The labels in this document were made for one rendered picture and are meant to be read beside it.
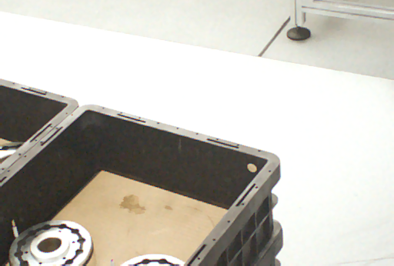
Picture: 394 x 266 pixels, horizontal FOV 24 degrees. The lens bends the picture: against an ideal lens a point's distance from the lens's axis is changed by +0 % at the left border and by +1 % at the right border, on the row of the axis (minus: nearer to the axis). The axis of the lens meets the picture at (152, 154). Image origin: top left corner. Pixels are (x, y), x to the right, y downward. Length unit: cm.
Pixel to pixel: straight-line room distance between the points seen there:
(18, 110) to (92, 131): 13
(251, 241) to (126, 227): 17
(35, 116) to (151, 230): 26
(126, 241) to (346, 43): 208
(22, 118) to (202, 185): 30
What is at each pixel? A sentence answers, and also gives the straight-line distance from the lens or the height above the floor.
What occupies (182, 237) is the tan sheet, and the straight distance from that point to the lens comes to 118.
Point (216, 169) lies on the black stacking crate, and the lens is 118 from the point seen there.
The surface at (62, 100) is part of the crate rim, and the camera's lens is 128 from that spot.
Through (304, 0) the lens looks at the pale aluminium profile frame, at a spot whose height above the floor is 14.
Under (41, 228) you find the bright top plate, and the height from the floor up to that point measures 86.
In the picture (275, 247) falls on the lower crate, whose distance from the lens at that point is 118.
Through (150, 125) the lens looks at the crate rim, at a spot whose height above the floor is 93.
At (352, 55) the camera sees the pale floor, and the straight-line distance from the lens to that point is 311.
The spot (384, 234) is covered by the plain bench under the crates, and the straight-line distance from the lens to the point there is 137.
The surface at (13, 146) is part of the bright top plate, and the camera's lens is 133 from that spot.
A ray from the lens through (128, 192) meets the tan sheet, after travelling 126.
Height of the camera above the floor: 161
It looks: 36 degrees down
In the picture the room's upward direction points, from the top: 8 degrees counter-clockwise
